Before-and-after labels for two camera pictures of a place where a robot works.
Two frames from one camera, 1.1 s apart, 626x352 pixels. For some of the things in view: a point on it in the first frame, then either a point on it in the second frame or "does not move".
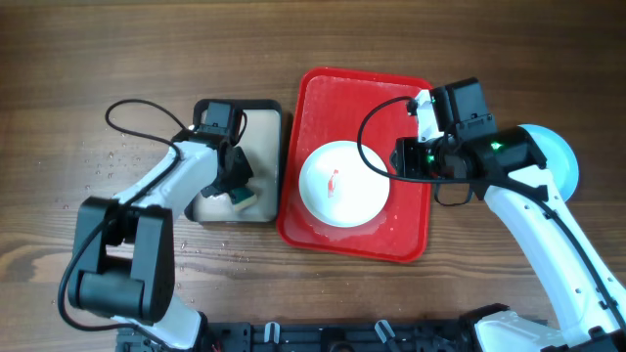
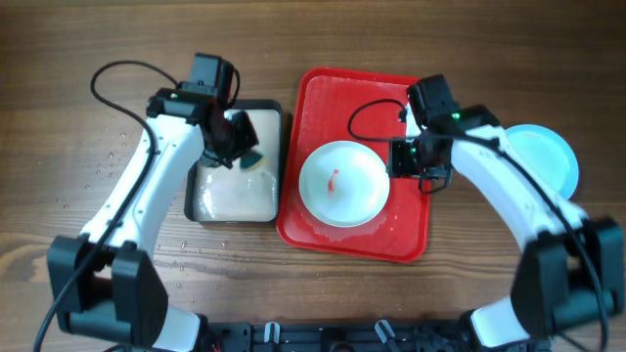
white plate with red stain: x=336 y=187 does not move
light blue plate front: x=559 y=159 does not move
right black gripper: x=406 y=152 does not move
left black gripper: x=241 y=176 to x=245 y=144
